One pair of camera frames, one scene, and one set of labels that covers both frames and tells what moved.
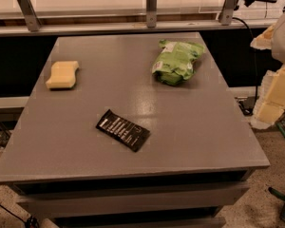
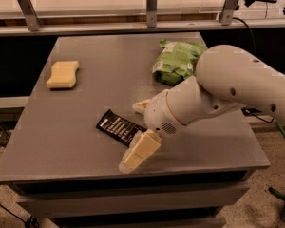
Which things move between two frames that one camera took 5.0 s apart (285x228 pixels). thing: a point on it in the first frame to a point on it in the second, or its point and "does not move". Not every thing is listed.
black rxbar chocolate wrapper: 123,131 does not move
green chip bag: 177,61 does not move
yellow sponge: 63,75 does not move
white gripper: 284,39 to 158,114
